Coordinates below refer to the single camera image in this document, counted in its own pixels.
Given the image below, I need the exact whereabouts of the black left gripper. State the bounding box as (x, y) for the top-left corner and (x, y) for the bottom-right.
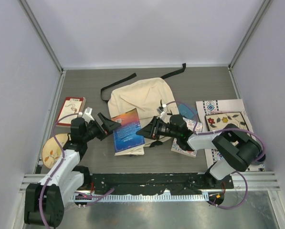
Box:
(82, 113), (120, 142)

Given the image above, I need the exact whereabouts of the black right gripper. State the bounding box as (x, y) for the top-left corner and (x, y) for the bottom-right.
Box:
(137, 115), (179, 140)

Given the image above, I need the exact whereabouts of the blue orange paperback book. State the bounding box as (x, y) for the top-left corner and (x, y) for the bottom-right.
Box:
(112, 108), (145, 156)

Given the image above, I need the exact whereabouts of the cream canvas backpack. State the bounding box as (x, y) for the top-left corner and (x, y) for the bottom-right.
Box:
(100, 63), (187, 157)

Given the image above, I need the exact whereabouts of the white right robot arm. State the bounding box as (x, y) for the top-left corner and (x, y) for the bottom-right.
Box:
(136, 114), (264, 188)

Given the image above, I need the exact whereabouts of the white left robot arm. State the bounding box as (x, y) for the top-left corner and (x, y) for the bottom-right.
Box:
(24, 108), (121, 229)

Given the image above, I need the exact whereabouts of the small blue notebook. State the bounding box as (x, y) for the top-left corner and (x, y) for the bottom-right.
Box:
(178, 103), (197, 120)

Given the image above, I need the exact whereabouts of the red white paperback book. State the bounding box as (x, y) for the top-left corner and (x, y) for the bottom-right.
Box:
(56, 97), (86, 127)

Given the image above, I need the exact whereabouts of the floral pink paperback book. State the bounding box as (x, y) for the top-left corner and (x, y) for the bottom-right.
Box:
(171, 117), (203, 157)

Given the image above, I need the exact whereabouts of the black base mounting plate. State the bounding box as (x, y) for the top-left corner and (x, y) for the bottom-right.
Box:
(91, 173), (234, 196)

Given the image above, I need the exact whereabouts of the patterned white placemat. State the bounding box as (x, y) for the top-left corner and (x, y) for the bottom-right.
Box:
(195, 98), (266, 172)

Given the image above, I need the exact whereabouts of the round wooden painted plate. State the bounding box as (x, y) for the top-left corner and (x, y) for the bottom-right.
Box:
(42, 134), (68, 169)

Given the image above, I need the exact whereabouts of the square floral ceramic plate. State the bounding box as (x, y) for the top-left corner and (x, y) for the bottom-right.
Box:
(205, 112), (249, 131)

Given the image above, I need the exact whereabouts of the blue ceramic mug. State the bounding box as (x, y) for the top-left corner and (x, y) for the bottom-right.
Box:
(251, 154), (266, 166)

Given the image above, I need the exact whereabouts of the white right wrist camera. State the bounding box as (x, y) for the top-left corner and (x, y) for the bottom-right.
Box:
(157, 104), (167, 119)

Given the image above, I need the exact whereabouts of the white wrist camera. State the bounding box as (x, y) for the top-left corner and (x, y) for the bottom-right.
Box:
(157, 104), (167, 119)
(77, 107), (95, 123)

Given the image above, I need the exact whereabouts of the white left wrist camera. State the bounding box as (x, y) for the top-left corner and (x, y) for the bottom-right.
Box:
(77, 107), (95, 123)

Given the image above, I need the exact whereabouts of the white slotted cable duct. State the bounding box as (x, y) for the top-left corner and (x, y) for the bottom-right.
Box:
(70, 193), (209, 202)

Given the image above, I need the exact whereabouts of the aluminium frame rail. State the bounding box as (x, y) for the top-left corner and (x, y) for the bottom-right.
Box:
(19, 171), (281, 193)

